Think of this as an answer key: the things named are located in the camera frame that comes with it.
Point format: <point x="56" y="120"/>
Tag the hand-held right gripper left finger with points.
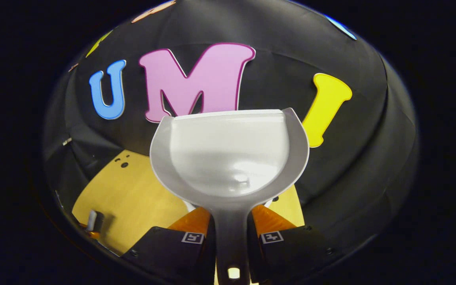
<point x="164" y="253"/>

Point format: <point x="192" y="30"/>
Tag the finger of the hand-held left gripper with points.
<point x="91" y="234"/>

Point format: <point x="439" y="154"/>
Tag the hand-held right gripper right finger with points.
<point x="291" y="253"/>

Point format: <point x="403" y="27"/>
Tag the small grey broom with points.
<point x="92" y="219"/>

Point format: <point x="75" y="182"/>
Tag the grey dustpan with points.
<point x="228" y="158"/>

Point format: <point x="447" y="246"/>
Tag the yellow wooden desktop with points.
<point x="133" y="198"/>

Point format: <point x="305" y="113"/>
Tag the copper cloth clip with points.
<point x="73" y="67"/>

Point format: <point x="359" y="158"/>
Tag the black backdrop cloth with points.
<point x="291" y="59"/>

